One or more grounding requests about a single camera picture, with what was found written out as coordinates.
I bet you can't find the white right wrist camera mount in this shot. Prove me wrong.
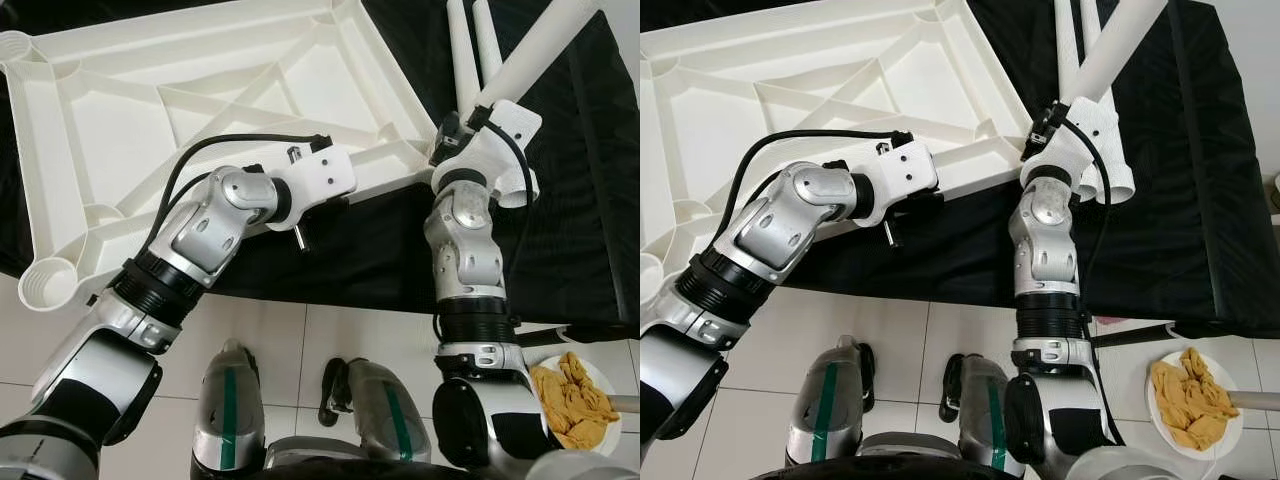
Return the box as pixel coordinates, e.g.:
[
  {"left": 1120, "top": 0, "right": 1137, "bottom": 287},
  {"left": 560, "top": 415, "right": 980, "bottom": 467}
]
[
  {"left": 432, "top": 100, "right": 543, "bottom": 209},
  {"left": 1020, "top": 98, "right": 1113, "bottom": 191}
]

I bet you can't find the black metal table frame leg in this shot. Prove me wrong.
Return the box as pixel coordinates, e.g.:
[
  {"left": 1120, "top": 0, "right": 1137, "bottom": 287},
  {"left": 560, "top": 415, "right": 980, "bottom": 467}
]
[
  {"left": 515, "top": 322, "right": 641, "bottom": 349},
  {"left": 1090, "top": 320, "right": 1176, "bottom": 346}
]

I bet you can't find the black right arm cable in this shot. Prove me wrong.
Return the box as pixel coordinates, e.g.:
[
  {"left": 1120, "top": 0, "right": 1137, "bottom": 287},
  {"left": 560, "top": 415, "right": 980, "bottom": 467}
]
[
  {"left": 470, "top": 118, "right": 536, "bottom": 331},
  {"left": 1060, "top": 118, "right": 1126, "bottom": 446}
]

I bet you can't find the black table cloth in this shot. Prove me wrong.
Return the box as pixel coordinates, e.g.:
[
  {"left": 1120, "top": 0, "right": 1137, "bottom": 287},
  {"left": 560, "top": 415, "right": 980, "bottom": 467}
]
[
  {"left": 0, "top": 0, "right": 641, "bottom": 331},
  {"left": 640, "top": 0, "right": 1280, "bottom": 341}
]

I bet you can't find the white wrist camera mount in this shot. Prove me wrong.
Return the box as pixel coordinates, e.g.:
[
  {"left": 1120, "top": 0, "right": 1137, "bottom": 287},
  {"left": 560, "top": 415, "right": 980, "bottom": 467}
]
[
  {"left": 1020, "top": 98, "right": 1113, "bottom": 191},
  {"left": 268, "top": 143, "right": 358, "bottom": 216},
  {"left": 432, "top": 100, "right": 543, "bottom": 209},
  {"left": 858, "top": 140, "right": 941, "bottom": 223}
]

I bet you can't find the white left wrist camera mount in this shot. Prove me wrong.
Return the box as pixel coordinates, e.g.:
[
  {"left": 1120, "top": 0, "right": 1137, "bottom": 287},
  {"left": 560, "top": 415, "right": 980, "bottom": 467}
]
[
  {"left": 858, "top": 140, "right": 941, "bottom": 223},
  {"left": 268, "top": 143, "right": 358, "bottom": 216}
]

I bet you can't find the black robot waist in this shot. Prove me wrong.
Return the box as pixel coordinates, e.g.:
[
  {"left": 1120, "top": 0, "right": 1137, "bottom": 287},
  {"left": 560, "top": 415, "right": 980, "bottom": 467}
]
[
  {"left": 240, "top": 440, "right": 481, "bottom": 480},
  {"left": 745, "top": 440, "right": 1091, "bottom": 480}
]

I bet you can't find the white plastic table top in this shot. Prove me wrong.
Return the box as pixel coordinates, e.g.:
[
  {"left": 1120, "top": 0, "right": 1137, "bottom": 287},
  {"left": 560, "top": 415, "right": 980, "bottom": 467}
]
[
  {"left": 640, "top": 0, "right": 1041, "bottom": 336},
  {"left": 0, "top": 0, "right": 446, "bottom": 313}
]

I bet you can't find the white round plate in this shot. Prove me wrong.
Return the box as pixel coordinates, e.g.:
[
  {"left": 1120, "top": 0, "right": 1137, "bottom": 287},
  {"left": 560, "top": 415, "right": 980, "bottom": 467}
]
[
  {"left": 527, "top": 350, "right": 623, "bottom": 456},
  {"left": 1145, "top": 345, "right": 1246, "bottom": 461}
]

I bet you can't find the crumpled yellow cloth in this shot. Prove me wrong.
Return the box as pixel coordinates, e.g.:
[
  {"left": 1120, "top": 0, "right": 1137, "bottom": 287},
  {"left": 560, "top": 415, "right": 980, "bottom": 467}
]
[
  {"left": 530, "top": 352, "right": 619, "bottom": 451},
  {"left": 1150, "top": 347, "right": 1241, "bottom": 451}
]

